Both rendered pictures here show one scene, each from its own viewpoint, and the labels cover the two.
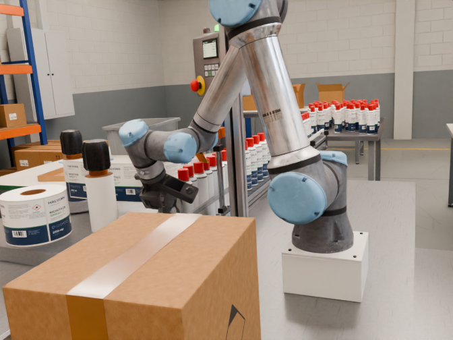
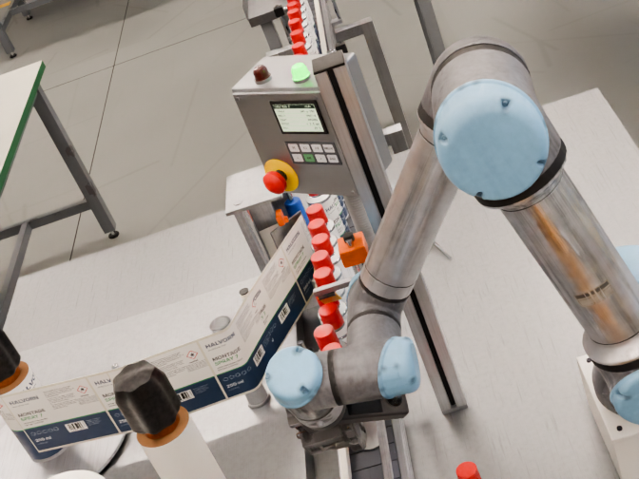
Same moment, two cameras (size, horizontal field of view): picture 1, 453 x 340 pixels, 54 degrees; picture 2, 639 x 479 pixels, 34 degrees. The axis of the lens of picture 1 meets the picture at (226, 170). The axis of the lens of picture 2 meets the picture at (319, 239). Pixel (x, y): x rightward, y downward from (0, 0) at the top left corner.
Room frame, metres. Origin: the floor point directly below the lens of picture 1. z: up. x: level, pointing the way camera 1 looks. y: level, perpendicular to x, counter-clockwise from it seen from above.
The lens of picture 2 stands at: (0.07, 0.40, 2.08)
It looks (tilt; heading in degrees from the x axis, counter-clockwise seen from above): 32 degrees down; 346
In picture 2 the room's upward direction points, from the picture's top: 23 degrees counter-clockwise
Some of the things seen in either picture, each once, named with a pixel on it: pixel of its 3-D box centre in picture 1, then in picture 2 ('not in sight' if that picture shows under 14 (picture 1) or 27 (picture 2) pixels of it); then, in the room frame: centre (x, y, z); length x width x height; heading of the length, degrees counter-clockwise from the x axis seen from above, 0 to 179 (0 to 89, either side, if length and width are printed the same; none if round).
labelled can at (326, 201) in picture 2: (245, 165); (327, 219); (1.79, -0.08, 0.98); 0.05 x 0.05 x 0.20
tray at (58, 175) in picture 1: (72, 172); not in sight; (2.72, 0.96, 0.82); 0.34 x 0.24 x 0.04; 163
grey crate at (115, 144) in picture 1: (144, 135); not in sight; (3.58, 0.64, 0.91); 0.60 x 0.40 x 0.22; 161
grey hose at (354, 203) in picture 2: not in sight; (359, 210); (1.45, -0.04, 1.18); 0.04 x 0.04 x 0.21
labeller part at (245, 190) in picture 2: not in sight; (253, 186); (1.77, 0.04, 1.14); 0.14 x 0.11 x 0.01; 157
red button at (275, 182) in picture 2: (195, 86); (276, 181); (1.42, 0.08, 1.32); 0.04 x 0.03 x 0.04; 32
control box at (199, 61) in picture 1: (220, 65); (312, 126); (1.41, 0.00, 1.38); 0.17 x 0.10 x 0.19; 32
